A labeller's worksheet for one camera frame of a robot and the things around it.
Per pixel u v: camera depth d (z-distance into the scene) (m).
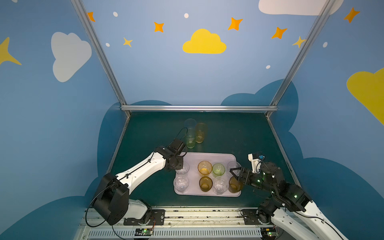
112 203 0.41
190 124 0.99
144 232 0.70
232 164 0.93
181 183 0.84
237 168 0.66
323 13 0.72
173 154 0.61
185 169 0.90
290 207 0.48
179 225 0.73
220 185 0.84
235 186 0.84
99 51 0.84
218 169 0.90
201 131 0.97
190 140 1.00
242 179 0.62
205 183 0.85
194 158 0.95
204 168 0.90
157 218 0.73
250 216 0.74
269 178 0.52
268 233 0.71
